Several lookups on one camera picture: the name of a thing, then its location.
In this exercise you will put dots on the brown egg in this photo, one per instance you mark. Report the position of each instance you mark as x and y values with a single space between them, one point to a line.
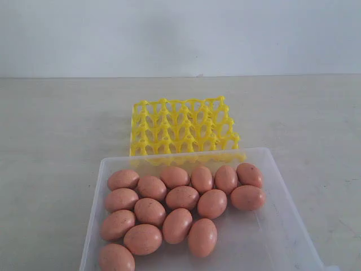
202 179
226 179
177 225
117 224
152 187
143 239
202 237
118 199
249 174
125 178
116 257
212 204
182 197
150 211
174 176
248 198

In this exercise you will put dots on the yellow plastic egg tray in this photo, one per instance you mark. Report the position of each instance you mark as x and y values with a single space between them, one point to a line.
170 131

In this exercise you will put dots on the clear plastic bin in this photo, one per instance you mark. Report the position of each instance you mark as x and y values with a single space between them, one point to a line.
271 238

